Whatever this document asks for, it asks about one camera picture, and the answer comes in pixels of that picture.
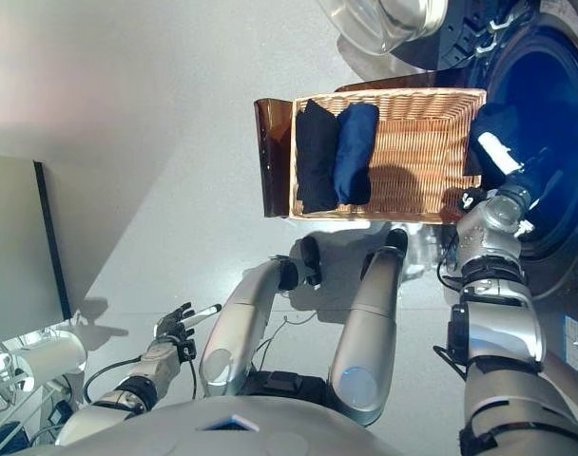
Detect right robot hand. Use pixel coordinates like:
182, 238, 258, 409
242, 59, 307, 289
478, 132, 537, 205

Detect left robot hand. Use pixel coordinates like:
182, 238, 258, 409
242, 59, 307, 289
155, 302, 222, 344

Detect black cloth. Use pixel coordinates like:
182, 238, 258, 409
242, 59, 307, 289
467, 104, 564, 210
295, 98, 340, 215

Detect grey front-load washing machine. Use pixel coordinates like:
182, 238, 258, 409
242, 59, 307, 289
435, 0, 578, 381

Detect round glass washing machine door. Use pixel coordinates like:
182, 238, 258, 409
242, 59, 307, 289
317, 0, 542, 72

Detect left silver robot leg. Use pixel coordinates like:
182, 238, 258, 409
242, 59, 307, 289
199, 236, 323, 398

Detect silver robot leg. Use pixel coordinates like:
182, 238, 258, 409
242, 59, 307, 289
199, 236, 323, 398
329, 227, 409, 427

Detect wicker laundry basket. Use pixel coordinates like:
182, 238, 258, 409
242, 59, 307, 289
287, 87, 488, 224

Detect silver robot torso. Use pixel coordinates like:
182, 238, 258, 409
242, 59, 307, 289
31, 370, 461, 456

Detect blue folded cloth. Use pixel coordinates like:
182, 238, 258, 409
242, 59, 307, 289
333, 103, 379, 206

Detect brown glossy side table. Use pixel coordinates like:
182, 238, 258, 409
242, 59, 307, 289
254, 73, 442, 219

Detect right silver robot leg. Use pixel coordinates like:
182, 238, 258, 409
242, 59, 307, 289
329, 227, 409, 427

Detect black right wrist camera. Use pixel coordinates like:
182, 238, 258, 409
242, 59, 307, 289
459, 188, 484, 210

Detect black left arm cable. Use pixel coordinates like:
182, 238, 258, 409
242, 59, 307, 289
83, 353, 199, 405

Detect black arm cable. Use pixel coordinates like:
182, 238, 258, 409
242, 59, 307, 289
83, 353, 199, 405
435, 237, 466, 291

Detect thin grey floor cable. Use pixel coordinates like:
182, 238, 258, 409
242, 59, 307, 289
255, 313, 318, 363

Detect white device with cables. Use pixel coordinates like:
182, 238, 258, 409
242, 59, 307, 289
0, 332, 88, 389

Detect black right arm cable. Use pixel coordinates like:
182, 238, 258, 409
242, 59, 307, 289
435, 237, 466, 291

